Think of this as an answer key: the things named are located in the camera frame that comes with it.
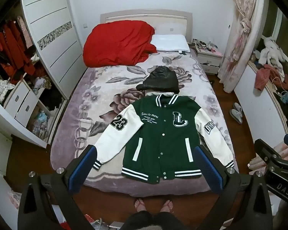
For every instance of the beige bed headboard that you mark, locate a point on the beige bed headboard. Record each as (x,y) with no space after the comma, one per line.
(177,21)

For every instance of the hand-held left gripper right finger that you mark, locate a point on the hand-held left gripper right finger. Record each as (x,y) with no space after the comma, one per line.
(209,171)

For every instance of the floral purple blanket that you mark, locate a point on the floral purple blanket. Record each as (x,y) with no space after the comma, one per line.
(105,86)

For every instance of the white nightstand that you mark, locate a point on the white nightstand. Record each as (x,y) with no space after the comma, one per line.
(210,61)

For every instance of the white drawer unit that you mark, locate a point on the white drawer unit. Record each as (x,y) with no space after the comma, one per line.
(22,100)

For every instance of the person's right foot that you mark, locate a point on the person's right foot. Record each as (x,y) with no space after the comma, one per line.
(166,206)

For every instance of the white floral clothes pile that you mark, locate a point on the white floral clothes pile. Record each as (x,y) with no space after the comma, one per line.
(0,86)

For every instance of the clutter of small toiletries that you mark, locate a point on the clutter of small toiletries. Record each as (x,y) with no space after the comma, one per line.
(206,45)

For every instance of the green white varsity jacket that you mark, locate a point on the green white varsity jacket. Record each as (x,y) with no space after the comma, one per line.
(158,136)

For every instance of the leopard print plush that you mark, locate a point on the leopard print plush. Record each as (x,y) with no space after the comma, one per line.
(44,82)

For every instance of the person's left foot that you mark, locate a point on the person's left foot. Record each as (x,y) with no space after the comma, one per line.
(139,204)

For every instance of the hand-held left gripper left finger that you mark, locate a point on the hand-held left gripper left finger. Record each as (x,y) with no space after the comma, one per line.
(82,166)

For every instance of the red hanging clothes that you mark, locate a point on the red hanging clothes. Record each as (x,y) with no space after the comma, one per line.
(12,45)

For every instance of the grey slipper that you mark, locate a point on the grey slipper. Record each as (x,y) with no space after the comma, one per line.
(238,107)
(235,117)

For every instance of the pink floral curtain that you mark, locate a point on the pink floral curtain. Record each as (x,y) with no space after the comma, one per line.
(242,28)

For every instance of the pink red garment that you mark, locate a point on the pink red garment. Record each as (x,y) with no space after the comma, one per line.
(262,76)

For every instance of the person's dark trousers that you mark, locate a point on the person's dark trousers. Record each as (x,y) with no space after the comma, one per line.
(153,221)

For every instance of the black leather jacket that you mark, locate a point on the black leather jacket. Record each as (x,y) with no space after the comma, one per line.
(161,79)

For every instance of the person's foot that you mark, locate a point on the person's foot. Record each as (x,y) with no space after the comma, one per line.
(166,206)
(139,204)

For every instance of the white pillow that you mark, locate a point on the white pillow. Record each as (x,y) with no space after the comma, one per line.
(170,42)

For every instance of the white wardrobe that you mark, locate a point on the white wardrobe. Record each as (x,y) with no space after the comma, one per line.
(50,16)

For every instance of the red duvet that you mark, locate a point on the red duvet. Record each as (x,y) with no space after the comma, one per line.
(117,45)

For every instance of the pink patterned cloth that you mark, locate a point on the pink patterned cloth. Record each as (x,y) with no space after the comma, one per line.
(256,164)

